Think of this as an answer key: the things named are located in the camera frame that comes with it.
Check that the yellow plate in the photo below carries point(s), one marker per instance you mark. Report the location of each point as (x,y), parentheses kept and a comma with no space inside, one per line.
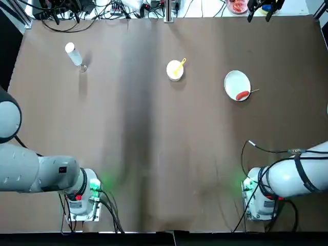
(262,10)

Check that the blue cloth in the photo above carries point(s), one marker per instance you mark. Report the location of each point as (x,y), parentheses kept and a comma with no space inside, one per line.
(267,8)

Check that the glass oil pot white cap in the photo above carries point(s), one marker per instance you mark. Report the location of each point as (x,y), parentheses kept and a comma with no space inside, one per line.
(69,47)

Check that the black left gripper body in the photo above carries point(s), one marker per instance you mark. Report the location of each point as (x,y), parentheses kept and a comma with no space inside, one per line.
(65,6)

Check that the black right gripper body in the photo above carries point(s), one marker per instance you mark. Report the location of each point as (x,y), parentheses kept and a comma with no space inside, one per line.
(266,3)

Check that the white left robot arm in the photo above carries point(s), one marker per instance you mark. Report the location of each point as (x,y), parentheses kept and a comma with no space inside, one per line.
(20,166)

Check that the white plastic bag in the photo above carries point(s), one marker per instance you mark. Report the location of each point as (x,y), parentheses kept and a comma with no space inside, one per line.
(132,3)

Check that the pink plate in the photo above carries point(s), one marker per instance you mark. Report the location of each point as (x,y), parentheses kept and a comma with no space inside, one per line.
(238,7)

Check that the aluminium frame profile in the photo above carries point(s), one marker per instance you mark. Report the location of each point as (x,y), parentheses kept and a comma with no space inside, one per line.
(27,23)

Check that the small white bowl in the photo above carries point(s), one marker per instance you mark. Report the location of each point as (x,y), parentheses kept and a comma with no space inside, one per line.
(170,73)

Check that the grey power strip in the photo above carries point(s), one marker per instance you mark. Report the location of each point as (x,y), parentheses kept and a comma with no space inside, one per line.
(116,7)

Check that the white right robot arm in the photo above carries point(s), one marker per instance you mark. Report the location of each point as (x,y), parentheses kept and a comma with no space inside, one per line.
(282,176)

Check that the red sausage on skewer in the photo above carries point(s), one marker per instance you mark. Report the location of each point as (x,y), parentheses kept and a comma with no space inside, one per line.
(242,95)

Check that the white round plate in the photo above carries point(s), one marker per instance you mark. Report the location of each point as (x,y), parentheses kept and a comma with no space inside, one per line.
(235,82)

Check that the aluminium frame post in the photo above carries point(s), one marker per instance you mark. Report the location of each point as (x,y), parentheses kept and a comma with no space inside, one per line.
(320,10)
(169,12)

